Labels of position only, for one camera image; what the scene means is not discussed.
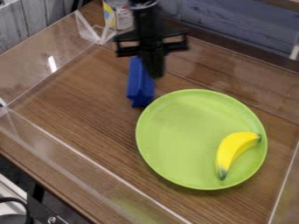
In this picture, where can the blue star-shaped block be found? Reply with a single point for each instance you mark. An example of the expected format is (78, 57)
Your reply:
(140, 85)

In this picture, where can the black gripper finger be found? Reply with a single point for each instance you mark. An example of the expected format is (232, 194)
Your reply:
(154, 63)

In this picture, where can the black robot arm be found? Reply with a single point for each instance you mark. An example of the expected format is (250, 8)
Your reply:
(147, 19)

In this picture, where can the yellow toy banana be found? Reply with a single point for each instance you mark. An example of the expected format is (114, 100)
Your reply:
(232, 146)

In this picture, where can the green plate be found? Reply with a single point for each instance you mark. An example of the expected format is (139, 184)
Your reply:
(178, 134)

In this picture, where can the clear acrylic enclosure wall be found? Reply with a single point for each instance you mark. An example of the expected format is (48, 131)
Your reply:
(68, 128)

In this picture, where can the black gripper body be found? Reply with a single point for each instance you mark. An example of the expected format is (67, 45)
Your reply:
(171, 40)

